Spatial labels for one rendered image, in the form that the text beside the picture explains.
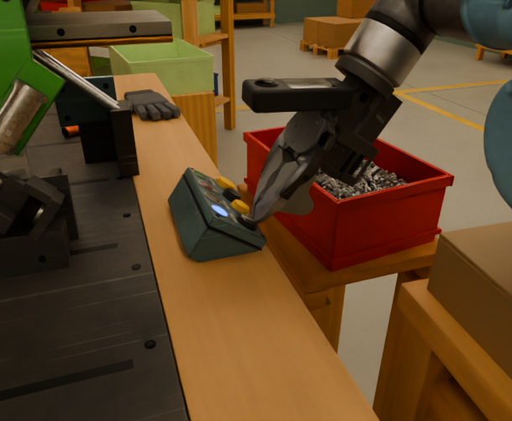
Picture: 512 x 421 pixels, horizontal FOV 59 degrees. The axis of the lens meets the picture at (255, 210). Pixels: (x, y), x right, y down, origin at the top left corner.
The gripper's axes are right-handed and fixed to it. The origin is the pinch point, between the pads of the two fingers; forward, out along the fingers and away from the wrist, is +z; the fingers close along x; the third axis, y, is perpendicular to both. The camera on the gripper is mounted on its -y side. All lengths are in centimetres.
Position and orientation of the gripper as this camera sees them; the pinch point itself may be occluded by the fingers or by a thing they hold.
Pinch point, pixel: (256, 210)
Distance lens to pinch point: 54.2
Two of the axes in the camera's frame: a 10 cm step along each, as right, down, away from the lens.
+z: -5.4, 8.0, 2.4
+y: 7.8, 3.7, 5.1
